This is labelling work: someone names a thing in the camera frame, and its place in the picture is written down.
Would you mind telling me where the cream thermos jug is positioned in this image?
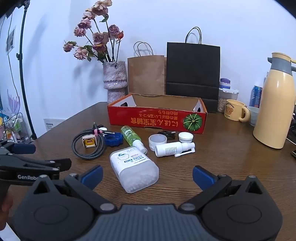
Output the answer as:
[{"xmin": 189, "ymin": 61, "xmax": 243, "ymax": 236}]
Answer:
[{"xmin": 253, "ymin": 52, "xmax": 296, "ymax": 149}]

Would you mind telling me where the person's left hand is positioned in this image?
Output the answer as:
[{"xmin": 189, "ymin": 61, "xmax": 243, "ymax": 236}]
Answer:
[{"xmin": 0, "ymin": 191, "xmax": 13, "ymax": 231}]

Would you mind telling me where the blue scalloped bottle cap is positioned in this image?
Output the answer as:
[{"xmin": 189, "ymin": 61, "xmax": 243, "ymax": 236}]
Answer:
[{"xmin": 104, "ymin": 132, "xmax": 122, "ymax": 148}]

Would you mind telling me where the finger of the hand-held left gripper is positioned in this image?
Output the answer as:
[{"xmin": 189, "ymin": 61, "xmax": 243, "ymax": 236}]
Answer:
[
  {"xmin": 0, "ymin": 158, "xmax": 72, "ymax": 173},
  {"xmin": 0, "ymin": 140, "xmax": 36, "ymax": 158}
]

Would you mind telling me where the white flat panel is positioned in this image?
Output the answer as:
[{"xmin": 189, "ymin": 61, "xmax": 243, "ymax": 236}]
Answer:
[{"xmin": 43, "ymin": 118, "xmax": 61, "ymax": 133}]

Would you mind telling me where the translucent white round cap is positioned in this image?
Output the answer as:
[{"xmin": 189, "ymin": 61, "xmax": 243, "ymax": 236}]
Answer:
[{"xmin": 148, "ymin": 134, "xmax": 167, "ymax": 151}]

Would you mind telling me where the black usb cable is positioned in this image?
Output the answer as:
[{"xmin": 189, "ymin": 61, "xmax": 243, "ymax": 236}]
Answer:
[{"xmin": 157, "ymin": 131, "xmax": 177, "ymax": 141}]

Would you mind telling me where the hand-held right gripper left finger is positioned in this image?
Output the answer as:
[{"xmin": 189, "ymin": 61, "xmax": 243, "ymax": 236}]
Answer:
[{"xmin": 30, "ymin": 165, "xmax": 117, "ymax": 212}]

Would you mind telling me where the purple flower decoration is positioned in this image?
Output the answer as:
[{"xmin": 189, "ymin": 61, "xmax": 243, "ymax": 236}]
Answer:
[{"xmin": 7, "ymin": 89, "xmax": 20, "ymax": 112}]

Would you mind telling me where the wire storage rack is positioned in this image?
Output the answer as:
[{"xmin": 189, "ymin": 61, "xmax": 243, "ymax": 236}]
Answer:
[{"xmin": 0, "ymin": 112, "xmax": 31, "ymax": 143}]

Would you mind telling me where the white nozzle spray bottle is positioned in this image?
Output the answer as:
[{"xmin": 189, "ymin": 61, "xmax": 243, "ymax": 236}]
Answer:
[{"xmin": 154, "ymin": 141, "xmax": 196, "ymax": 158}]

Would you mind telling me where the cream bear mug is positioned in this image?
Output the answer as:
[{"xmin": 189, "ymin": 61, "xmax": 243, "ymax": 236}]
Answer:
[{"xmin": 223, "ymin": 100, "xmax": 251, "ymax": 122}]

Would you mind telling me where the purple lidded small container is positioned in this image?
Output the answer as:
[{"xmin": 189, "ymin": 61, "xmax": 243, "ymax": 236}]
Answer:
[{"xmin": 219, "ymin": 78, "xmax": 232, "ymax": 90}]

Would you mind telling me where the black paper bag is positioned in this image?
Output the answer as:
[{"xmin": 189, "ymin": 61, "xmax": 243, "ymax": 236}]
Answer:
[{"xmin": 166, "ymin": 27, "xmax": 221, "ymax": 113}]

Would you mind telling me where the brown paper bag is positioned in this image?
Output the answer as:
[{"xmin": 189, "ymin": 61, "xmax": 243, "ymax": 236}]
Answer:
[{"xmin": 127, "ymin": 42, "xmax": 167, "ymax": 95}]

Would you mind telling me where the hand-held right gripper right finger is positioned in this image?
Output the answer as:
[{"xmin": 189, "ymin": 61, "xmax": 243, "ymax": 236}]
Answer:
[{"xmin": 180, "ymin": 165, "xmax": 265, "ymax": 212}]

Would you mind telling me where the black light stand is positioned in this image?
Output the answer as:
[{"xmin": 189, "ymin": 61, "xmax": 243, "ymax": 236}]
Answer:
[{"xmin": 17, "ymin": 0, "xmax": 37, "ymax": 141}]

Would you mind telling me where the red cardboard box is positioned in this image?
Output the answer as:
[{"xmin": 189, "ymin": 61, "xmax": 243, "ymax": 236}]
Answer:
[{"xmin": 107, "ymin": 93, "xmax": 208, "ymax": 135}]

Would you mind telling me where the blue drink can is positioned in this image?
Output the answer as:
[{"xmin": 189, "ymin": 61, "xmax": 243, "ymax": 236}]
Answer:
[{"xmin": 249, "ymin": 85, "xmax": 263, "ymax": 108}]

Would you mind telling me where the small white screw cap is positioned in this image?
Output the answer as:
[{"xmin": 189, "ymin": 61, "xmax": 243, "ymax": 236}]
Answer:
[{"xmin": 179, "ymin": 132, "xmax": 193, "ymax": 143}]

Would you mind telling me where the clear jar of seeds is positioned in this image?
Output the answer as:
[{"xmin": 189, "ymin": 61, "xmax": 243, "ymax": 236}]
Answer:
[{"xmin": 217, "ymin": 88, "xmax": 239, "ymax": 113}]

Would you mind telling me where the dried pink rose bouquet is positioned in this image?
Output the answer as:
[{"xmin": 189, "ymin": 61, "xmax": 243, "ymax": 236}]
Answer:
[{"xmin": 63, "ymin": 0, "xmax": 124, "ymax": 63}]

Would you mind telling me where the marbled pink ceramic vase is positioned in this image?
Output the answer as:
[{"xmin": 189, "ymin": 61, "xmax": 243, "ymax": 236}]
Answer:
[{"xmin": 102, "ymin": 61, "xmax": 128, "ymax": 105}]

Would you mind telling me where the braided grey charging cable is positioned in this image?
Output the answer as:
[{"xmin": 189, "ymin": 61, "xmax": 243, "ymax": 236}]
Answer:
[{"xmin": 72, "ymin": 122, "xmax": 108, "ymax": 160}]

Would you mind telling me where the green spray bottle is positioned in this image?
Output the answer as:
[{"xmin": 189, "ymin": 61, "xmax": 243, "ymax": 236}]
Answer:
[{"xmin": 121, "ymin": 125, "xmax": 148, "ymax": 154}]

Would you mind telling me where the wall picture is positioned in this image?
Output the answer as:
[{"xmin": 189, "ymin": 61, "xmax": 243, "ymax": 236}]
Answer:
[{"xmin": 5, "ymin": 24, "xmax": 17, "ymax": 55}]

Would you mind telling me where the white gold cube charger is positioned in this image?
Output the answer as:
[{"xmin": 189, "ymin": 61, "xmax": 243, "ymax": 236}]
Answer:
[{"xmin": 82, "ymin": 136, "xmax": 97, "ymax": 148}]

